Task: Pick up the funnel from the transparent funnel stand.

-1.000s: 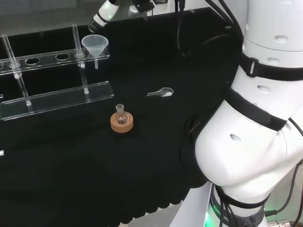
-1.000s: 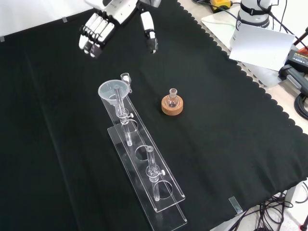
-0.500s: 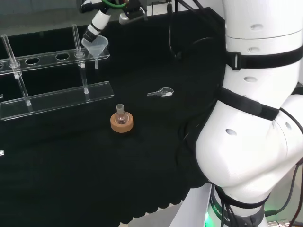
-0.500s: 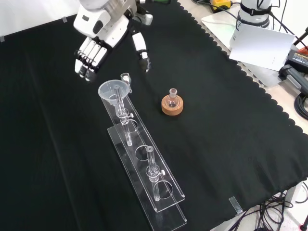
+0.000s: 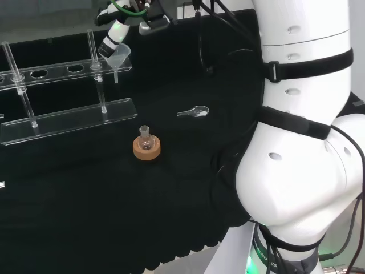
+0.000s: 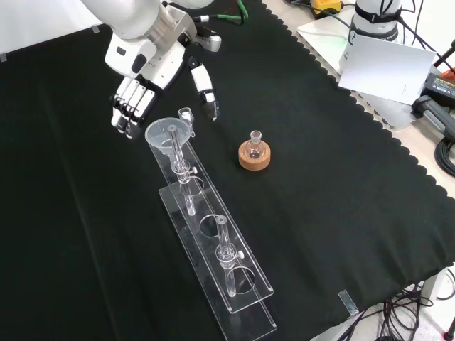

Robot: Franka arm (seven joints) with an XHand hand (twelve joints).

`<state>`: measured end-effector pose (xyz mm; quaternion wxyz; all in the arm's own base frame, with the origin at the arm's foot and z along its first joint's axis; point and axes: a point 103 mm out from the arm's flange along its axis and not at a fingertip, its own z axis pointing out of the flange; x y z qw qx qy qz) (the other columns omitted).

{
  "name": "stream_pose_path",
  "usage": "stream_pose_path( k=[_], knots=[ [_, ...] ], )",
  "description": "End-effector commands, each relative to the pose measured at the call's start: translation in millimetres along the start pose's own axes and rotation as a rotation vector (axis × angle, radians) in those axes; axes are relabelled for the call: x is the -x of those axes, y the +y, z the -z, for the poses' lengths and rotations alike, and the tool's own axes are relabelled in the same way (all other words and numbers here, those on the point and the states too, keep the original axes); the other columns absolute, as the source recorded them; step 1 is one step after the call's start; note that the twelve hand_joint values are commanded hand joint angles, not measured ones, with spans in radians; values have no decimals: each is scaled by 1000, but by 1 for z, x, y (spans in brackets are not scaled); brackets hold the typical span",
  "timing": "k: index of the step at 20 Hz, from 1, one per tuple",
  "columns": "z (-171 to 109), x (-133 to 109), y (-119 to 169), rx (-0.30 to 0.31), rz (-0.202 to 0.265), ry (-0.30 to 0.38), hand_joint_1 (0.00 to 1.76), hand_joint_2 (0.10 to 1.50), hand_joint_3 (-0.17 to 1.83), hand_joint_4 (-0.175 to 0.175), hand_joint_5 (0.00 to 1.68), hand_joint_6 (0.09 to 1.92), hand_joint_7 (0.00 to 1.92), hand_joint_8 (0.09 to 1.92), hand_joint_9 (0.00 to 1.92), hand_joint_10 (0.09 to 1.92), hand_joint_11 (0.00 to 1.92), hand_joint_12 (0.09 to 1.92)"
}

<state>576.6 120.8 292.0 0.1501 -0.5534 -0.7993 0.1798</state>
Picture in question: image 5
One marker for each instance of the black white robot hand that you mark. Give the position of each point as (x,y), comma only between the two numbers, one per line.
(115,32)

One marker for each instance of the translucent plastic funnel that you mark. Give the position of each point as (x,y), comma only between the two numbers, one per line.
(119,55)

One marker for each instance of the clear funnel stand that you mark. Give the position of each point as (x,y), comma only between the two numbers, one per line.
(71,120)

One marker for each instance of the clear glass weighing funnel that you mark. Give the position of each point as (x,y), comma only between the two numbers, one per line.
(199,111)

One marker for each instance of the small round-bottom glass flask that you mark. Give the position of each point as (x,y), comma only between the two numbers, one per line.
(146,141)

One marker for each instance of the black bench cloth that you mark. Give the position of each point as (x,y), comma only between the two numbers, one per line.
(85,199)

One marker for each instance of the white mounting plate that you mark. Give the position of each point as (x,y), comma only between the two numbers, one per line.
(228,251)

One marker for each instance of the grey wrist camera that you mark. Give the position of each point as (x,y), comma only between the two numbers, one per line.
(152,26)

